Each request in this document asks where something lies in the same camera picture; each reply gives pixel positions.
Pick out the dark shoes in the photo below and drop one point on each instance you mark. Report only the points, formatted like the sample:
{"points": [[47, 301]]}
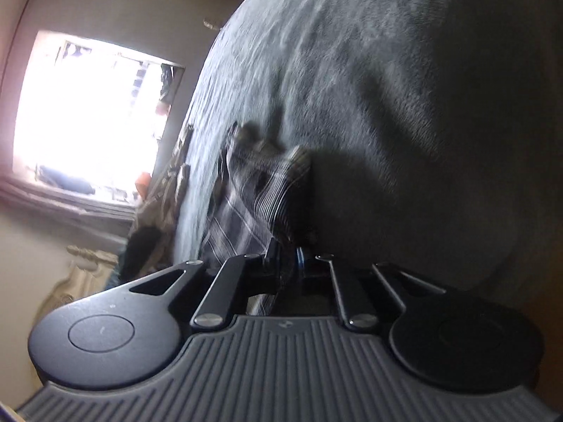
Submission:
{"points": [[167, 88]]}

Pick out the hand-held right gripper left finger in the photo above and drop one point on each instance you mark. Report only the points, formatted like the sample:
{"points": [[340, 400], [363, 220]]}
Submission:
{"points": [[272, 268]]}

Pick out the window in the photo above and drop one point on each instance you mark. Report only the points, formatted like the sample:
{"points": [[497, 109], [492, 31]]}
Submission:
{"points": [[79, 118]]}

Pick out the grey curtain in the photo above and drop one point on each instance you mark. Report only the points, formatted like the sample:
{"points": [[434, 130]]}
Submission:
{"points": [[66, 215]]}

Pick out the cream carved headboard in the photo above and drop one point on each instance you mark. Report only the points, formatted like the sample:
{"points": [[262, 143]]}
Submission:
{"points": [[83, 272]]}

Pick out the orange item on windowsill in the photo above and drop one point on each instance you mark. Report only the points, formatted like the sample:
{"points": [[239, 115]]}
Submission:
{"points": [[144, 182]]}

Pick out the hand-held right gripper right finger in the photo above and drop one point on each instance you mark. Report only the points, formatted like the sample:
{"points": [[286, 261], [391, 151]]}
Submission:
{"points": [[343, 290]]}

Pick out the dark hanging garment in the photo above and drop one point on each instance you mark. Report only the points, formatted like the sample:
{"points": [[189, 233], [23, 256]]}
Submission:
{"points": [[66, 180]]}

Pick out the dark plaid shirt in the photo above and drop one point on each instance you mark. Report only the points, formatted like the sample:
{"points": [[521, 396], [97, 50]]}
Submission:
{"points": [[246, 211]]}

